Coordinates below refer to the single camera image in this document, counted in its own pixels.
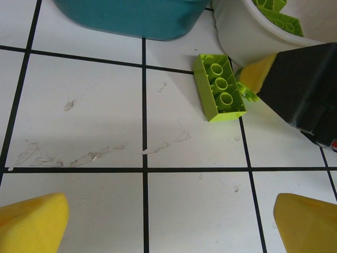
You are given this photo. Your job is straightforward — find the white plastic container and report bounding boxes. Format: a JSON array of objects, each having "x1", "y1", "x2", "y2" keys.
[{"x1": 212, "y1": 0, "x2": 337, "y2": 66}]

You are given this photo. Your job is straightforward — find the lime green lego brick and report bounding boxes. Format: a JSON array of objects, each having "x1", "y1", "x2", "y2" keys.
[
  {"x1": 193, "y1": 53, "x2": 247, "y2": 123},
  {"x1": 254, "y1": 0, "x2": 288, "y2": 13},
  {"x1": 259, "y1": 7, "x2": 305, "y2": 37}
]

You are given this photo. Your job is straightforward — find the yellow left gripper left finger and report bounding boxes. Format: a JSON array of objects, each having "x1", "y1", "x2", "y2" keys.
[{"x1": 0, "y1": 192, "x2": 70, "y2": 253}]

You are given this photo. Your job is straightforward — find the teal plastic container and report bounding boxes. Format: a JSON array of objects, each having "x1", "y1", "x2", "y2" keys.
[{"x1": 52, "y1": 0, "x2": 213, "y2": 43}]

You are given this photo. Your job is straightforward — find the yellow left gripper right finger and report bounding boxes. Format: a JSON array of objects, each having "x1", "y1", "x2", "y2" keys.
[{"x1": 273, "y1": 192, "x2": 337, "y2": 253}]

